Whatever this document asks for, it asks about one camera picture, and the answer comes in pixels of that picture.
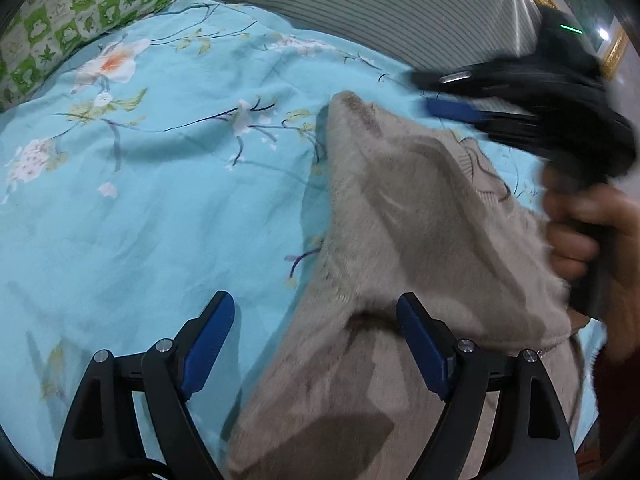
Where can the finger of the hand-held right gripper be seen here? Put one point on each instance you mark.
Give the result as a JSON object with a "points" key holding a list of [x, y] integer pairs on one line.
{"points": [[452, 109], [480, 79]]}

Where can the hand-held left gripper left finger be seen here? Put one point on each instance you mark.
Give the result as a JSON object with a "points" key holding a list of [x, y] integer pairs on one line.
{"points": [[210, 345]]}

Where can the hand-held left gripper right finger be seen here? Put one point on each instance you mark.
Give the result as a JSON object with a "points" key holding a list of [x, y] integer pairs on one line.
{"points": [[422, 345]]}

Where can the beige knit sweater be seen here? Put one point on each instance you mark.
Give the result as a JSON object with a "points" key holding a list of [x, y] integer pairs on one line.
{"points": [[400, 210]]}

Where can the person's right hand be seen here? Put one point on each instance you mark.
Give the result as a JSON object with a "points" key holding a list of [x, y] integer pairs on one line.
{"points": [[570, 215]]}

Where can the blue floral blanket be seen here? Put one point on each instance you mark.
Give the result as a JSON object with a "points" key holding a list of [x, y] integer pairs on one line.
{"points": [[150, 210]]}

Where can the grey striped bolster pillow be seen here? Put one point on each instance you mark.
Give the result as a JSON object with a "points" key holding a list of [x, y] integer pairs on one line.
{"points": [[350, 0]]}

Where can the green checked pillow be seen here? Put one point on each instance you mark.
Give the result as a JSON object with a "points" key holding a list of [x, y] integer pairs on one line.
{"points": [[75, 5]]}

